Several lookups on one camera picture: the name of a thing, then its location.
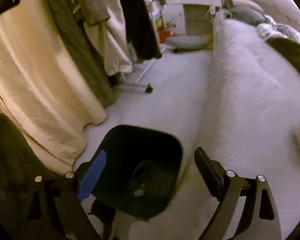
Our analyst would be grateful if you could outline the black trash bin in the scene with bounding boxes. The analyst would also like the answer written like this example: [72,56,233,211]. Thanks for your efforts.
[91,125,183,220]

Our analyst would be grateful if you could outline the grey bed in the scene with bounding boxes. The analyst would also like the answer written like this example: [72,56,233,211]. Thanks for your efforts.
[198,17,300,237]

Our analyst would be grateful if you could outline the yellow curtain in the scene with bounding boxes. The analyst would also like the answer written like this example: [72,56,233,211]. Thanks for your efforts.
[0,0,107,174]

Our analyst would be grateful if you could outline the white clothes rack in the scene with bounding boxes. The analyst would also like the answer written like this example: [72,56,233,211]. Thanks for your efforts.
[115,50,160,94]

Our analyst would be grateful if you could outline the dark grey fleece blanket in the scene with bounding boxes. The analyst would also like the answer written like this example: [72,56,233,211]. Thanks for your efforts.
[267,37,300,74]

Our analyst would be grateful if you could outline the grey patterned duvet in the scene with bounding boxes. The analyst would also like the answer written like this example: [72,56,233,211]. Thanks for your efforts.
[256,23,300,44]

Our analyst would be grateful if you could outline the grey cushioned stool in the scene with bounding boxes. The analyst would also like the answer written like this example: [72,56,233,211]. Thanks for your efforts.
[166,35,210,53]

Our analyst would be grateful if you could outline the beige hanging coat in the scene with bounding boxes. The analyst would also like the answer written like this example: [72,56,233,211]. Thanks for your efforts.
[84,0,133,76]

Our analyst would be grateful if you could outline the grey pillow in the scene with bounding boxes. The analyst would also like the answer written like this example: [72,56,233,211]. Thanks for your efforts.
[226,5,266,27]

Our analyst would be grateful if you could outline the black hanging garment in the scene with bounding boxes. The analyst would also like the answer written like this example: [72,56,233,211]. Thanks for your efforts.
[120,0,162,60]

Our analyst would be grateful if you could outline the olive hanging jacket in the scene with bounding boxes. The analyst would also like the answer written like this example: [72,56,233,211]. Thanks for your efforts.
[47,0,116,107]

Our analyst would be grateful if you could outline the beige pillow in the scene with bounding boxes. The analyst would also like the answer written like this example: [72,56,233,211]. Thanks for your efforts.
[230,0,264,12]

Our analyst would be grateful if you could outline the colourful picture frame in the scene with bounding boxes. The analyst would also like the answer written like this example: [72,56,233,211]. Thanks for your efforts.
[151,10,164,42]

